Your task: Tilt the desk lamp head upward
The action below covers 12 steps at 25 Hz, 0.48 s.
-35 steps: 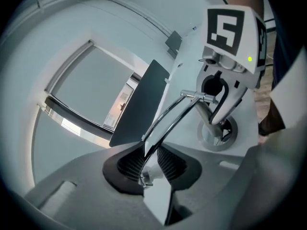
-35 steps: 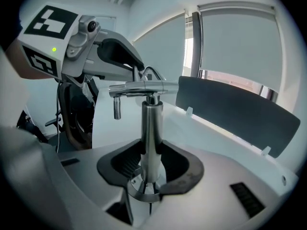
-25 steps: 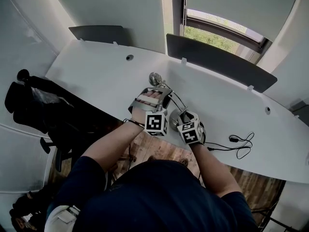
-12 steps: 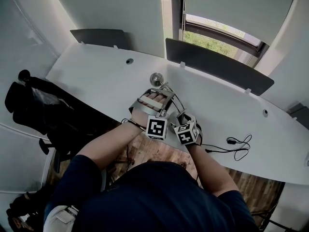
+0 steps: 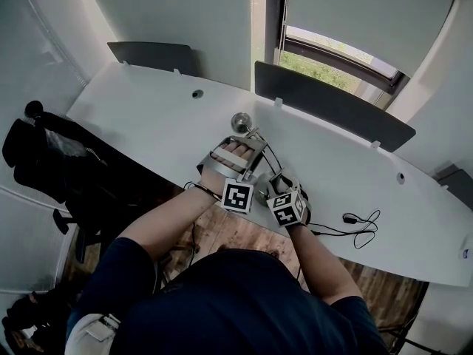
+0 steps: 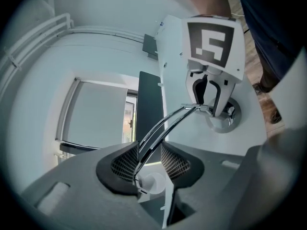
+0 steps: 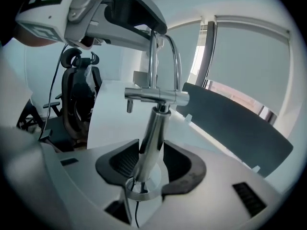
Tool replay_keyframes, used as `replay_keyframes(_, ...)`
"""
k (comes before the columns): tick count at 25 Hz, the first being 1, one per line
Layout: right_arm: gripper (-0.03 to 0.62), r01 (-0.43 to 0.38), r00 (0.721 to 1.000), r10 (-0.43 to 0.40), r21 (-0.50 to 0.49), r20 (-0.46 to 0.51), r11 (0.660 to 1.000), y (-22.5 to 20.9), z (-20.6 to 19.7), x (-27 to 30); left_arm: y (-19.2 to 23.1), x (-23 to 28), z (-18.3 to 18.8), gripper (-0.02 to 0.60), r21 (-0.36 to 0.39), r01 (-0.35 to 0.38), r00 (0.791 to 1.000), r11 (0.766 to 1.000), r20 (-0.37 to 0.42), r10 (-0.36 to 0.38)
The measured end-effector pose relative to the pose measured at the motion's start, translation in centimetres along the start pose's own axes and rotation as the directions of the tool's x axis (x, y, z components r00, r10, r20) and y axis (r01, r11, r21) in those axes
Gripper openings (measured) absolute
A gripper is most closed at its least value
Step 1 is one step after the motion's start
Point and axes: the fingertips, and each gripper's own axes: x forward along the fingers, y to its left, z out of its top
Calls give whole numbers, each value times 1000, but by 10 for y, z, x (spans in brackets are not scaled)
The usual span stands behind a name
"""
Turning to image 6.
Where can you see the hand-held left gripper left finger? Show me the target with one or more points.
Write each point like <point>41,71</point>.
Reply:
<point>79,195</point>

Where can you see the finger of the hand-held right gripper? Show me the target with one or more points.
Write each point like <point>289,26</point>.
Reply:
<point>198,87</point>
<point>216,93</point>

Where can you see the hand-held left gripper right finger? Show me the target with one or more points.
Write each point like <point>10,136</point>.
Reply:
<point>211,176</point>

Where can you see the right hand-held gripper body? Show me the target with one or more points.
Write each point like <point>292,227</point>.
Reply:
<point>236,61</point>

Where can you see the person's brown shoe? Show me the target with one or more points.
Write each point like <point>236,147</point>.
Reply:
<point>276,116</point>
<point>261,87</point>

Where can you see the dark flat panel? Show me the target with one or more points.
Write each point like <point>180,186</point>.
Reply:
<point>149,104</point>

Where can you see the person's dark trousers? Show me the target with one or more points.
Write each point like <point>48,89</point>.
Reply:
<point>271,20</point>

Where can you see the window with roller blind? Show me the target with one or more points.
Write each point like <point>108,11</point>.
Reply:
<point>96,109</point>

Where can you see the grey wall box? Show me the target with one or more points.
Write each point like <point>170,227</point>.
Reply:
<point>149,44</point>

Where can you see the white wall pipes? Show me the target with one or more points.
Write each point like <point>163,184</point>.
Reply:
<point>36,36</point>

